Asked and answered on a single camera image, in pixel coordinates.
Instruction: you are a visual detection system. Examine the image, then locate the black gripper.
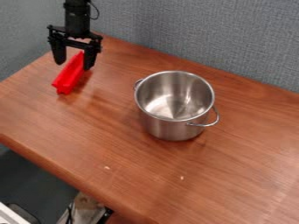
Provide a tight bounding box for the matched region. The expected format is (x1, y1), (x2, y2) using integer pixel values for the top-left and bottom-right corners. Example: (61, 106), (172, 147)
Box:
(47, 19), (103, 71)

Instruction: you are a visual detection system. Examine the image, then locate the wooden table leg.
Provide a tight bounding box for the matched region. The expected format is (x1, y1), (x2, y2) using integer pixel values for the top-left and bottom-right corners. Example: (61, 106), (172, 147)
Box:
(56, 192), (113, 224)

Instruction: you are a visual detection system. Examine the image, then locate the white object at corner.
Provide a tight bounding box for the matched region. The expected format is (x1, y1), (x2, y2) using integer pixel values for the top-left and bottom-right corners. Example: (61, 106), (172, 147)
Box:
(0, 202), (41, 224)

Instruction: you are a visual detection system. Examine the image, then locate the red plastic block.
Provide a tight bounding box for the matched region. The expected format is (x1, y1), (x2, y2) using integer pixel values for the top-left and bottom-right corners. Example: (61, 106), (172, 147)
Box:
(51, 52), (84, 95)

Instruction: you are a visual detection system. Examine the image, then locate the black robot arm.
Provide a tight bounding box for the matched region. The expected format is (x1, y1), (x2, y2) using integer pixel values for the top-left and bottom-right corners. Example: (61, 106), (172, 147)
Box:
(47, 0), (103, 71)

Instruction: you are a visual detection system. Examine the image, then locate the stainless steel pot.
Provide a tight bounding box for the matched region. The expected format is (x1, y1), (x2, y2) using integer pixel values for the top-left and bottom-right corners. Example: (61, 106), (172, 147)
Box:
(133, 70), (220, 141)

